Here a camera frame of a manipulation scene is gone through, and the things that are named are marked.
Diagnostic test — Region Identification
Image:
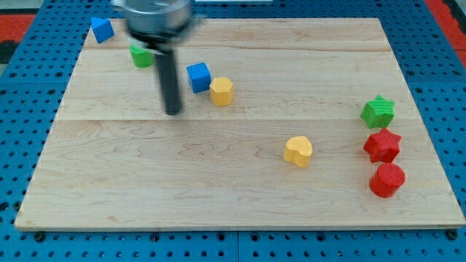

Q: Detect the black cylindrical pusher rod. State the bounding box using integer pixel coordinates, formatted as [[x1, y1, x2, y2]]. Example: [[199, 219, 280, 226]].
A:
[[155, 49, 182, 116]]

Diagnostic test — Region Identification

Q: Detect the green cylinder block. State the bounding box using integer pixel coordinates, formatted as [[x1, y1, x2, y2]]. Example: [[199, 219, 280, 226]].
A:
[[129, 44, 154, 68]]

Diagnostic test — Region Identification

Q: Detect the blue cube block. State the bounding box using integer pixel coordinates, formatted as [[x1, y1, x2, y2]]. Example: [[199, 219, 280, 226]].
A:
[[186, 63, 211, 93]]

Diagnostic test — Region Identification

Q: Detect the yellow hexagon block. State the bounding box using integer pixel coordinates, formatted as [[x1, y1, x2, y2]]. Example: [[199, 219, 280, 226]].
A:
[[210, 77, 234, 106]]

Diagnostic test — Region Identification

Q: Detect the blue triangular block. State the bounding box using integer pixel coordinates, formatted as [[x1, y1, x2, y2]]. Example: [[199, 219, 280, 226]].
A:
[[91, 17, 114, 44]]

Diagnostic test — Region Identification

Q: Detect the wooden board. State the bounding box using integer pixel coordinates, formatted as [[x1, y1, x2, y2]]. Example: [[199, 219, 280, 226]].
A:
[[15, 18, 465, 231]]

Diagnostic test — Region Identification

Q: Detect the yellow heart block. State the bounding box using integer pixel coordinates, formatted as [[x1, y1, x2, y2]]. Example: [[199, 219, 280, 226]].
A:
[[283, 136, 313, 168]]

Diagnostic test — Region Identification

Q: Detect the green star block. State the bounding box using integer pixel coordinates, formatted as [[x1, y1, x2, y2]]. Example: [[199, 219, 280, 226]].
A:
[[360, 95, 395, 129]]

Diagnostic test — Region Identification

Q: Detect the red star block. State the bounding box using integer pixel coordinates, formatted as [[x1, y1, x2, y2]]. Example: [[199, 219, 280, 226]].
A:
[[363, 127, 402, 163]]

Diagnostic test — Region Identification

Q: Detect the red cylinder block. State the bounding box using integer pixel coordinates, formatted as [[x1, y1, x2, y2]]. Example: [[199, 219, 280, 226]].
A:
[[369, 163, 406, 198]]

